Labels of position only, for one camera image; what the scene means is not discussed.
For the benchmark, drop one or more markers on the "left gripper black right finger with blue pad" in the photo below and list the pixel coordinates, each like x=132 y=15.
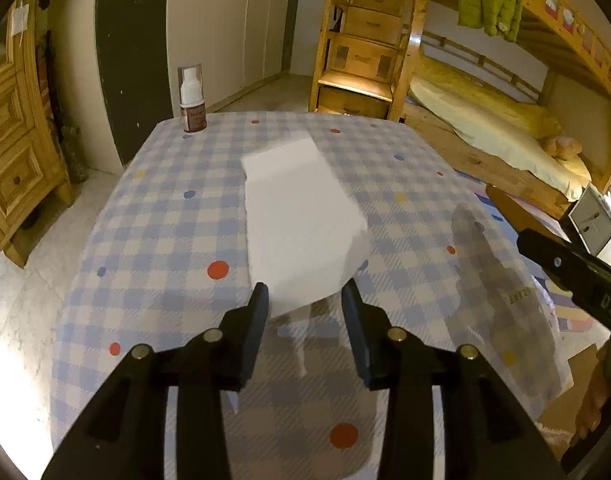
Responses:
x=487 y=433

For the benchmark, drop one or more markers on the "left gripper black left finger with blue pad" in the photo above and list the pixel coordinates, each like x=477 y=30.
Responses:
x=121 y=431

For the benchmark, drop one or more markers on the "white paper sheet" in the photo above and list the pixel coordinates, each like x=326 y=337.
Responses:
x=306 y=235

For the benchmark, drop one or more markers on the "orange brown paper bag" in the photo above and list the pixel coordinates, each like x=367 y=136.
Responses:
x=525 y=224

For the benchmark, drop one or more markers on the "person's right hand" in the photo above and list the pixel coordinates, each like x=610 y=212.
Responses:
x=597 y=393

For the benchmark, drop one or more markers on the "small white drawer box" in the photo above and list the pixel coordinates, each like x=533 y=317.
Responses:
x=591 y=218

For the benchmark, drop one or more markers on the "plush toy on bed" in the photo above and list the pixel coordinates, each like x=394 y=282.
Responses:
x=561 y=147

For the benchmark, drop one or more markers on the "yellow bed mattress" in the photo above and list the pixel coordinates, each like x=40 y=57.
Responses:
x=497 y=124

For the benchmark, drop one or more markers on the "blue checkered tablecloth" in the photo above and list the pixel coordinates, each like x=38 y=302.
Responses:
x=168 y=257

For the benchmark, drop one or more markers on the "wooden bunk bed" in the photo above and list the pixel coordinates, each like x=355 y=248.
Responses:
x=558 y=62

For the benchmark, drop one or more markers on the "wooden cabinet with drawers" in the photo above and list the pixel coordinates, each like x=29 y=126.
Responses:
x=32 y=165

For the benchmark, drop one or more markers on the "white brown spray bottle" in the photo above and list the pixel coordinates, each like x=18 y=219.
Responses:
x=191 y=98

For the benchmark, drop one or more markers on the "wooden staircase drawers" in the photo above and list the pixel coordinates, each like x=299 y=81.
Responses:
x=366 y=56

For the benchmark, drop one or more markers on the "white wardrobe with holes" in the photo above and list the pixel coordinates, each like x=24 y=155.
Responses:
x=118 y=62

